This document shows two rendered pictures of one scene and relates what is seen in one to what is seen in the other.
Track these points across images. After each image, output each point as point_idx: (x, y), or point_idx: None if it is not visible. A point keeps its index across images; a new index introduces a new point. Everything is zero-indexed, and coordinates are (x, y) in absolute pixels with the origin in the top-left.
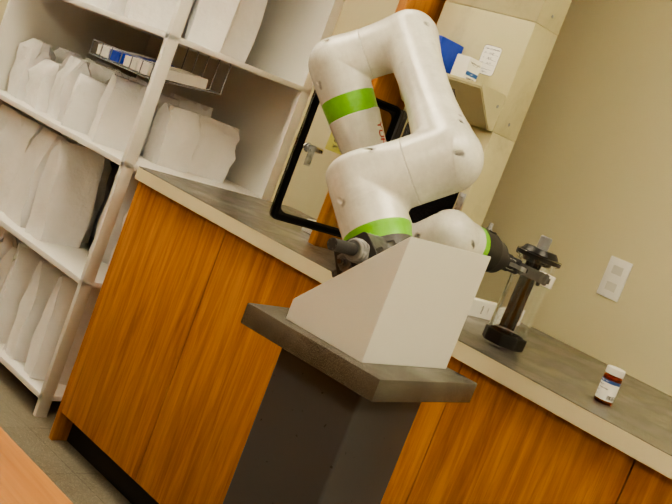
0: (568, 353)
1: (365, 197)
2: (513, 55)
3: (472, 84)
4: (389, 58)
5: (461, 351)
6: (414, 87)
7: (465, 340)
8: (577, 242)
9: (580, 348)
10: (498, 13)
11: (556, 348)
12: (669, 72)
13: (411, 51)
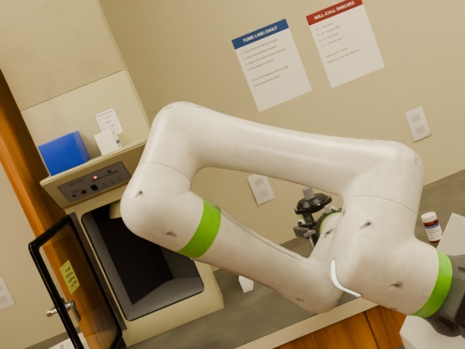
0: (302, 247)
1: (413, 261)
2: (127, 104)
3: (139, 145)
4: (205, 158)
5: (365, 302)
6: (288, 154)
7: (350, 294)
8: (217, 190)
9: (278, 242)
10: (81, 86)
11: (295, 252)
12: (178, 47)
13: (234, 133)
